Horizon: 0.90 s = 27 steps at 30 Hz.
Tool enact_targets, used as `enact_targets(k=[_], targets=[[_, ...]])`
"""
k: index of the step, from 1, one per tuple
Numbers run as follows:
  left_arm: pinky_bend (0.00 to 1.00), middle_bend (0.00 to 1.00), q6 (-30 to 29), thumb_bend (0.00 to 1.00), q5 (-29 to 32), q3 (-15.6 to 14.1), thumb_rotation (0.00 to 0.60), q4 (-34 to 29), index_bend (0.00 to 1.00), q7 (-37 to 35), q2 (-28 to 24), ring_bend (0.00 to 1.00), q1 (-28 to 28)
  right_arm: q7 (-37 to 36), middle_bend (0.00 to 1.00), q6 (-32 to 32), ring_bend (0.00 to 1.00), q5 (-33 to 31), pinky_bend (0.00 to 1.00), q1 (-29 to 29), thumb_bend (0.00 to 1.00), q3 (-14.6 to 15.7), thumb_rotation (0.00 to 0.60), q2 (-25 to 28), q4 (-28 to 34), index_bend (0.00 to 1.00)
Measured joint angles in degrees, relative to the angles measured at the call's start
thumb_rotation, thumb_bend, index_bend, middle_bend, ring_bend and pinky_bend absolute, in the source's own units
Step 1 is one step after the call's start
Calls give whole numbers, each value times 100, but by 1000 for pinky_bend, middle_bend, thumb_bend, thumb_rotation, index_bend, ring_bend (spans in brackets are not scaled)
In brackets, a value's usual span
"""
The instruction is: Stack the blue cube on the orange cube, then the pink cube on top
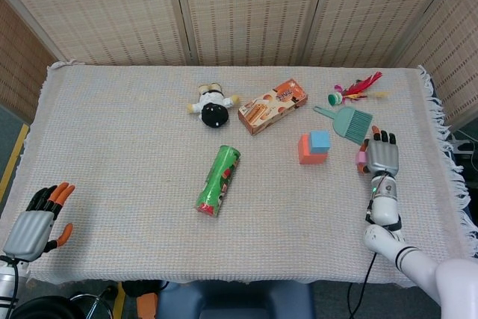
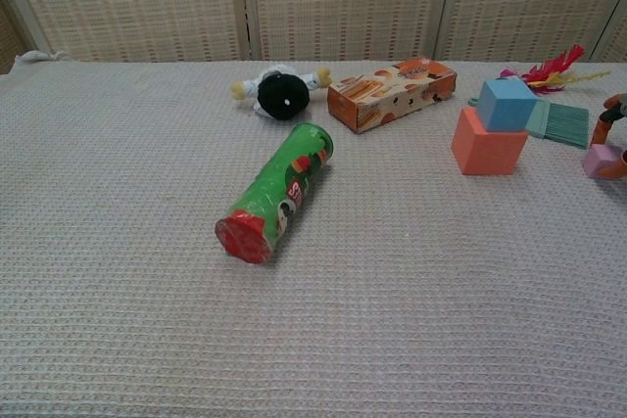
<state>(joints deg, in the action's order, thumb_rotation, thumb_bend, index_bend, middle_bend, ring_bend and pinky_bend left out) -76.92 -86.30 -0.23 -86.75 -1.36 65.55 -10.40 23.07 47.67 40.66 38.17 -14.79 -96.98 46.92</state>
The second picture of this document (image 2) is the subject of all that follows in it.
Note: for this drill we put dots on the plush doll black hair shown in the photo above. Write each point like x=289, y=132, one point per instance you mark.
x=281, y=95

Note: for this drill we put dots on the teal hand brush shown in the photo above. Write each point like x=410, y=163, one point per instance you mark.
x=563, y=126

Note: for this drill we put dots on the small pink foam cube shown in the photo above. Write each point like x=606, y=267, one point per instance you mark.
x=600, y=159

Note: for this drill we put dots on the beige waffle tablecloth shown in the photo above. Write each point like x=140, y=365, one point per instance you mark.
x=147, y=291

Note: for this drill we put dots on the large orange foam cube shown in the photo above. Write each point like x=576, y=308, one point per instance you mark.
x=482, y=153

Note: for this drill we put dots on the orange biscuit box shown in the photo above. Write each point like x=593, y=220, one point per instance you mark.
x=392, y=95

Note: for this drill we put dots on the blue foam cube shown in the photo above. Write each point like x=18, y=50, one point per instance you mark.
x=504, y=105

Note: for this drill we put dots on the green chip can red lid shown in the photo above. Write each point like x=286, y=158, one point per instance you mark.
x=279, y=183

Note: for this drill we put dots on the feather shuttlecock green base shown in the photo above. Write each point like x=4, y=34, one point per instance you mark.
x=553, y=70

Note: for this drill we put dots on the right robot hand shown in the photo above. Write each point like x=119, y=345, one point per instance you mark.
x=618, y=107

